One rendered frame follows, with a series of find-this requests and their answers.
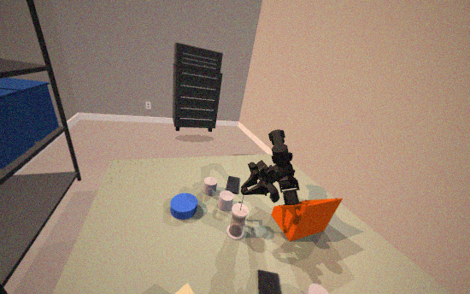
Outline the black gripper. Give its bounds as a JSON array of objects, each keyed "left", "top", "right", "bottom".
[{"left": 241, "top": 162, "right": 282, "bottom": 203}]

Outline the black flat rectangular pad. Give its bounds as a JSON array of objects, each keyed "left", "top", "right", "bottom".
[
  {"left": 258, "top": 269, "right": 281, "bottom": 294},
  {"left": 226, "top": 176, "right": 239, "bottom": 194}
]

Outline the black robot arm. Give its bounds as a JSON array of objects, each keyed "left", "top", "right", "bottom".
[{"left": 256, "top": 129, "right": 302, "bottom": 205}]

